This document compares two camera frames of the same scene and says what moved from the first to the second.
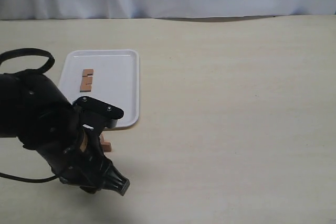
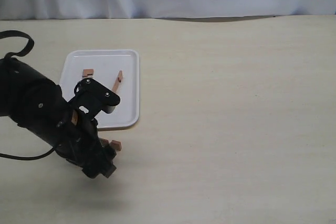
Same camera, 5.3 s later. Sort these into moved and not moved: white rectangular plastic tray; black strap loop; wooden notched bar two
Moved: black strap loop; wooden notched bar two
Not moved: white rectangular plastic tray
